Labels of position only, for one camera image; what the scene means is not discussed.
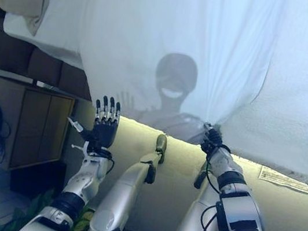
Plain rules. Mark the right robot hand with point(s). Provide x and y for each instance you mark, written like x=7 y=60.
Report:
x=213 y=141

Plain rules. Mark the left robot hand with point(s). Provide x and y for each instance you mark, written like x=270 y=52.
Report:
x=104 y=134

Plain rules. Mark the white duvet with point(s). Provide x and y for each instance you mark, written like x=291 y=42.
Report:
x=141 y=31

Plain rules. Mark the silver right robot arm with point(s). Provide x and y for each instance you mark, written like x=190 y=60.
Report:
x=243 y=217

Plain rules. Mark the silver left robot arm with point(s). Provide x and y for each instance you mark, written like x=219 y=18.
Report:
x=78 y=188

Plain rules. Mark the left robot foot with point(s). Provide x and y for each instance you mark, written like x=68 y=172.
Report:
x=162 y=143

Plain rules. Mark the silver left robot leg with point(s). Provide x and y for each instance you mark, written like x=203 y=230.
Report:
x=124 y=193

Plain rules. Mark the wooden bedside cabinet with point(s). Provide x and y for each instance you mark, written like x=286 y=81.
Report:
x=38 y=126

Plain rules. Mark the grey area rug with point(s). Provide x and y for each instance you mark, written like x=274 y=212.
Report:
x=293 y=180

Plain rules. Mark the white pillowcase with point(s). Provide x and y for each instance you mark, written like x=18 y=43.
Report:
x=302 y=101

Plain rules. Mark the green leafy plant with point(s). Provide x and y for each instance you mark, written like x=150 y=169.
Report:
x=39 y=211

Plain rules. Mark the brown upholstered bed frame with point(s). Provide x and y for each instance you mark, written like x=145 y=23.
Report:
x=39 y=65

